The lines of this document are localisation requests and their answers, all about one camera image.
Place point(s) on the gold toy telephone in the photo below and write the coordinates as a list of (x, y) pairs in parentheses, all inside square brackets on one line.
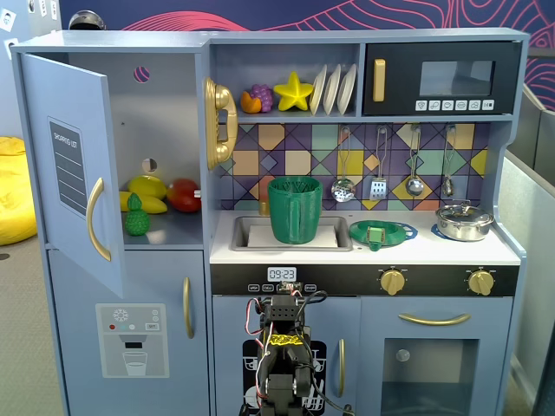
[(215, 99)]

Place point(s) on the blue dishwasher door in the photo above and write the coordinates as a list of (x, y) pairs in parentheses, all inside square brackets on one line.
[(230, 320)]

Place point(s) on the black helmet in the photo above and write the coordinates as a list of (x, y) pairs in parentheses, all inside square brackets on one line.
[(86, 21)]

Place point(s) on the metal toy spoon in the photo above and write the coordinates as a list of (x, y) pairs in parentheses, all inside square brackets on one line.
[(448, 187)]

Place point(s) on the steel pot lid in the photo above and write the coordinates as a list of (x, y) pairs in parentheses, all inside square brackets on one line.
[(464, 213)]

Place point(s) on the blue fridge door ice dispenser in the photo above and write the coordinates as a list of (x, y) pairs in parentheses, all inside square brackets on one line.
[(78, 281)]

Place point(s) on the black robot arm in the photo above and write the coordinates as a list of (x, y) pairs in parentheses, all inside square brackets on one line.
[(282, 390)]

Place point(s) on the blue toy play kitchen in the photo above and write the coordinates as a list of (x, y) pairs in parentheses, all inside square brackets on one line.
[(433, 255)]

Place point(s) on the small green block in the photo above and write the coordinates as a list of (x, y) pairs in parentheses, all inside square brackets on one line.
[(375, 235)]

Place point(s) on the green printed cup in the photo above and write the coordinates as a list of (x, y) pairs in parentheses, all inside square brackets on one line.
[(303, 216)]

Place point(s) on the white toy plate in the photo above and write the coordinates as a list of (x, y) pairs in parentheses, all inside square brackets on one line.
[(347, 89), (331, 93), (317, 93)]

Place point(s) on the metal slotted spoon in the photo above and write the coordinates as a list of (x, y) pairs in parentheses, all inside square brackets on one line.
[(344, 190)]

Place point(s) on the black toy microwave door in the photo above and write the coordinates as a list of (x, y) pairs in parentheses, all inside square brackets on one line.
[(507, 65)]

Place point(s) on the yellow toy banana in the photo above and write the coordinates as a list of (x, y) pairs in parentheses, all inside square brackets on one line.
[(155, 204)]

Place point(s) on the yellow toy star fruit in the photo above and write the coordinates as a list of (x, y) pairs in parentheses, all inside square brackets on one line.
[(292, 93)]

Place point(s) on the metal slotted spatula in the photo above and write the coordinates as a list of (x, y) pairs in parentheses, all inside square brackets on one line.
[(378, 190)]

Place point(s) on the gold toy faucet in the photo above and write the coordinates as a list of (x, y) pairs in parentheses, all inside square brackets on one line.
[(264, 208)]

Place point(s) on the green printed plate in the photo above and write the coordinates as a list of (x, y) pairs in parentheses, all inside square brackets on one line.
[(396, 232)]

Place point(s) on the gold stove knob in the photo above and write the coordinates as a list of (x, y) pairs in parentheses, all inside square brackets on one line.
[(393, 281), (480, 282)]

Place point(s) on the metal ladle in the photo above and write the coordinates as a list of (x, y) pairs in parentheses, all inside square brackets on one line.
[(414, 186)]

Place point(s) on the small wrist camera board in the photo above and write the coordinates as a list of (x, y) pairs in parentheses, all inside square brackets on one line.
[(289, 287)]

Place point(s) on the white photo card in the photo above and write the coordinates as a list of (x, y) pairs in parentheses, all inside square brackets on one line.
[(10, 47), (7, 19)]

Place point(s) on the green toy pineapple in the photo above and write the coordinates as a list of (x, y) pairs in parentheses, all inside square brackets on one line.
[(138, 223)]

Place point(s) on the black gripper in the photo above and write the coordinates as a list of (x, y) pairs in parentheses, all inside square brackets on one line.
[(290, 289)]

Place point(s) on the steel toy pot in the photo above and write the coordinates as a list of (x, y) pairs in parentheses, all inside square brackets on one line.
[(464, 233)]

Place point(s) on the blue oven door with window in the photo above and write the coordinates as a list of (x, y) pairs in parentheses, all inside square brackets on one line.
[(373, 372)]

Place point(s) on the yellow toy lemon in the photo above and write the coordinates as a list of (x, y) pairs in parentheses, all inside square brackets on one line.
[(147, 186)]

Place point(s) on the yellow printed tag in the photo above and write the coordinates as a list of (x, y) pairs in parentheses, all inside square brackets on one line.
[(282, 340)]

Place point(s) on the grey toy sink basin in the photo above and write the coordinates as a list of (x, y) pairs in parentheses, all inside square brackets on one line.
[(238, 236)]

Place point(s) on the blue fridge door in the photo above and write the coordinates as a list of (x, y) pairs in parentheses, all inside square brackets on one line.
[(56, 95)]

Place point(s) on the yellow beanbag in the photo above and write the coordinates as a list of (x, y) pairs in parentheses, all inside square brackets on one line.
[(15, 195)]

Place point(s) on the orange toy citrus slice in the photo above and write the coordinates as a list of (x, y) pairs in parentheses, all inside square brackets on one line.
[(250, 105)]

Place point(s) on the purple toy grapes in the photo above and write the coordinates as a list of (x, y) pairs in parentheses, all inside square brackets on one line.
[(263, 93)]

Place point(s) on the red toy mango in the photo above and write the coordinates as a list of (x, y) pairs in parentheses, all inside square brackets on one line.
[(184, 197)]

